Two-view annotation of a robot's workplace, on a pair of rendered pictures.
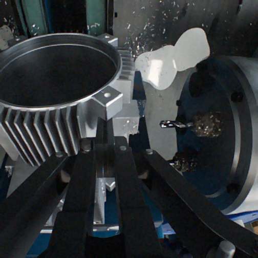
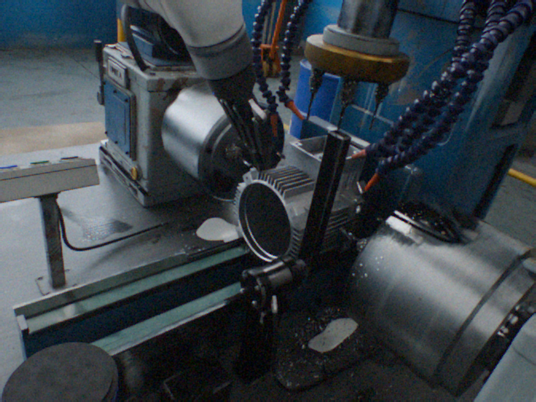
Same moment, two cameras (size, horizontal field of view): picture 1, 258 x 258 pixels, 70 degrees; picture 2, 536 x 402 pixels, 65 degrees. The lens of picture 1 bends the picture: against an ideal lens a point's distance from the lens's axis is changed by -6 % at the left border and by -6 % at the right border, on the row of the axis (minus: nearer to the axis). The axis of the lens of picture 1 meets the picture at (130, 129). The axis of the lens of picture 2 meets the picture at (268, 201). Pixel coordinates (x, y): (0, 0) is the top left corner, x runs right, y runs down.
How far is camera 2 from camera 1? 0.67 m
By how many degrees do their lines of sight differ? 31
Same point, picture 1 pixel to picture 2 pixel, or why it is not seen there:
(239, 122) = (216, 139)
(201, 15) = (188, 238)
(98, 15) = (233, 251)
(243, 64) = (195, 164)
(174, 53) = (227, 236)
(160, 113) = not seen: hidden behind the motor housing
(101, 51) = (248, 227)
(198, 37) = (203, 230)
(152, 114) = not seen: hidden behind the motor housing
